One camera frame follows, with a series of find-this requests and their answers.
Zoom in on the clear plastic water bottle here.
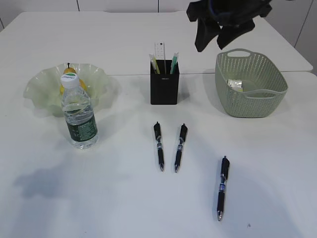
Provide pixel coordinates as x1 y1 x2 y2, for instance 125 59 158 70
60 73 99 149

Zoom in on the green utility knife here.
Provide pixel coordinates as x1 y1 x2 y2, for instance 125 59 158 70
170 52 179 74

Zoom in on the clear plastic ruler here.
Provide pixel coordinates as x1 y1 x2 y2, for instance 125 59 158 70
155 42 166 74

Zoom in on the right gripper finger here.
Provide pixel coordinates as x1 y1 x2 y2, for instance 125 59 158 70
195 19 221 52
217 26 255 49

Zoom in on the black square pen holder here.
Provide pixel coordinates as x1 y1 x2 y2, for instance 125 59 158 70
150 59 180 105

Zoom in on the green plastic woven basket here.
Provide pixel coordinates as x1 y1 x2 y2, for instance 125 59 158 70
215 49 288 118

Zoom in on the yellow pear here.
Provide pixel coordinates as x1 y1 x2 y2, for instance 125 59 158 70
59 63 87 95

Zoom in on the black pen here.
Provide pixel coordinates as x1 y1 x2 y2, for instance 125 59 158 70
216 156 230 221
174 124 188 173
154 121 164 172

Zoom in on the green wavy glass plate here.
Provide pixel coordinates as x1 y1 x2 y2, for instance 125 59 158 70
23 63 110 117

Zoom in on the yellow utility knife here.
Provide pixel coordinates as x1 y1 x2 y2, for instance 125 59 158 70
149 54 160 74

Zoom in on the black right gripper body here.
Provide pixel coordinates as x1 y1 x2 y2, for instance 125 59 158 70
186 0 272 31

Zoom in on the yellow white waste paper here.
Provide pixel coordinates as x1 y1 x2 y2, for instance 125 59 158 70
227 79 243 92

